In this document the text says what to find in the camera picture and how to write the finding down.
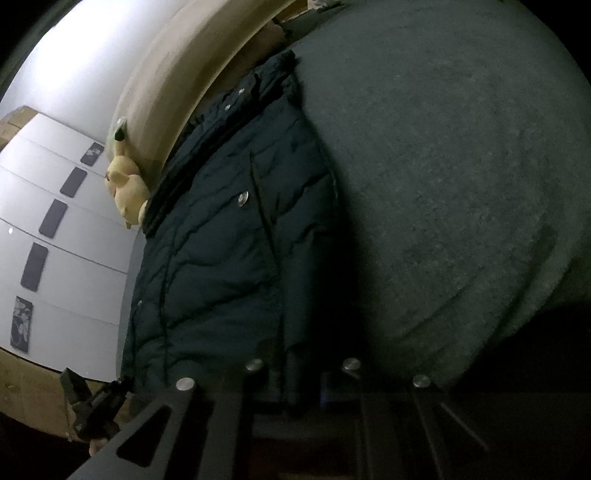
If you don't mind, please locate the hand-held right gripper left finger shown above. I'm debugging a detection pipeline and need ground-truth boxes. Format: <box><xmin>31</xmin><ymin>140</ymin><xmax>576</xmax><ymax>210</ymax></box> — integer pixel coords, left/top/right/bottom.
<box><xmin>67</xmin><ymin>357</ymin><xmax>287</xmax><ymax>480</ymax></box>

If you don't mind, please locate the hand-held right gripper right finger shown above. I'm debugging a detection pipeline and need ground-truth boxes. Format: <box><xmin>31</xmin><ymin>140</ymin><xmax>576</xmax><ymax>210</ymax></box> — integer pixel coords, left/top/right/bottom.
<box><xmin>318</xmin><ymin>356</ymin><xmax>490</xmax><ymax>480</ymax></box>

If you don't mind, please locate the dark puffer jacket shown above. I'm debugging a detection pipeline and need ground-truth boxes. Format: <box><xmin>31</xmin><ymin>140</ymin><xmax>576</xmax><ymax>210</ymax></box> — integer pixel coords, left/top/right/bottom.
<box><xmin>121</xmin><ymin>50</ymin><xmax>356</xmax><ymax>407</ymax></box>

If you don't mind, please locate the white wardrobe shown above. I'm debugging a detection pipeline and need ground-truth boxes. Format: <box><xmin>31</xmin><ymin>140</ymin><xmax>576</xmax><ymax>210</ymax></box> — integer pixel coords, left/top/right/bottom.
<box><xmin>0</xmin><ymin>106</ymin><xmax>139</xmax><ymax>384</ymax></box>

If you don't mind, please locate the yellow plush toy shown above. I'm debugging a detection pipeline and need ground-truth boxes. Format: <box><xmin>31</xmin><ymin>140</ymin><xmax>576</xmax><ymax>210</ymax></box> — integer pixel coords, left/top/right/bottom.
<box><xmin>105</xmin><ymin>117</ymin><xmax>151</xmax><ymax>229</ymax></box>

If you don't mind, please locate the bed with grey sheet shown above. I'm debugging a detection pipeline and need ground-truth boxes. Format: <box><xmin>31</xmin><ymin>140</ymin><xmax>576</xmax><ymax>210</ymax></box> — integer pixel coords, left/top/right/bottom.
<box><xmin>281</xmin><ymin>0</ymin><xmax>591</xmax><ymax>398</ymax></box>

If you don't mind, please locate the beige headboard cushion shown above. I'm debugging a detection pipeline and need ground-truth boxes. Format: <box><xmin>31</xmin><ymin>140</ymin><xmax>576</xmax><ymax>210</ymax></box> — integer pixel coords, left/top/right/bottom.
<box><xmin>111</xmin><ymin>0</ymin><xmax>296</xmax><ymax>171</ymax></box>

